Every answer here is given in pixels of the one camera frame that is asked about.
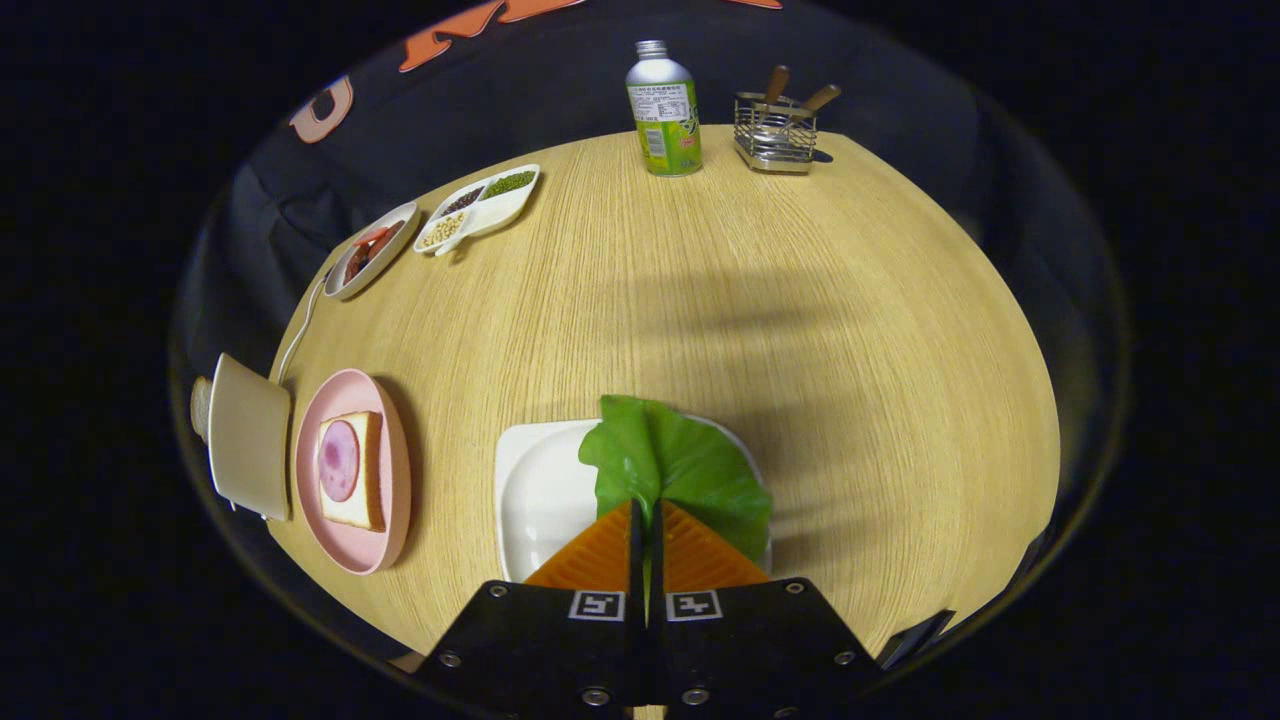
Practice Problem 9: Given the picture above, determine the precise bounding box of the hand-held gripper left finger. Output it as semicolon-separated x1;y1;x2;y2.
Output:
415;500;649;716

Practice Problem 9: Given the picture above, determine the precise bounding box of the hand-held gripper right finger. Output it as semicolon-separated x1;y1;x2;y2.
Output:
648;500;881;716

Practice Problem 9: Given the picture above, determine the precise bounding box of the green lettuce leaf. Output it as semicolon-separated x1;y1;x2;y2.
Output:
578;394;773;561

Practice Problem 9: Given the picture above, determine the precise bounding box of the white rectangular plate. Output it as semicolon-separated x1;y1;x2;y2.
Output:
494;418;773;583

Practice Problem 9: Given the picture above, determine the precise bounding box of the pink round plate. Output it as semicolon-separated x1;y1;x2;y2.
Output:
295;368;412;576

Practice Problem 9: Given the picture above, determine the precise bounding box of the white bread slice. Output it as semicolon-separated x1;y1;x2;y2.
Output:
317;410;386;532

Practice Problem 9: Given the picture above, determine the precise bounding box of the pink ham slice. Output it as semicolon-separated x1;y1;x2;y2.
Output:
320;420;361;503

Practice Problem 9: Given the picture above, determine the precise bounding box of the white toaster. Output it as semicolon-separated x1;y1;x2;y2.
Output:
190;352;293;522

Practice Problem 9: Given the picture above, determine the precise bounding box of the white round plate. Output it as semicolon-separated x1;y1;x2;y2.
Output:
323;201;422;301

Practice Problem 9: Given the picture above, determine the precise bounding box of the white divided dish with beans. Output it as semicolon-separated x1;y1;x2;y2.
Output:
413;164;541;256

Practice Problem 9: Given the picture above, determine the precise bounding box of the silver bottle with green label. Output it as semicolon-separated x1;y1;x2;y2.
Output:
626;40;703;178

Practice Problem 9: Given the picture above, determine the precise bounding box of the black backdrop cloth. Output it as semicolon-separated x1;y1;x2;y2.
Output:
170;0;1131;501

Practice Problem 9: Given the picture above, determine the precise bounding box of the white toaster cable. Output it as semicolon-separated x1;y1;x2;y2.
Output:
277;270;331;386

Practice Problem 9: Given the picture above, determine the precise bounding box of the metal wire utensil holder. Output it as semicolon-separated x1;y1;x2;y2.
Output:
733;92;819;175

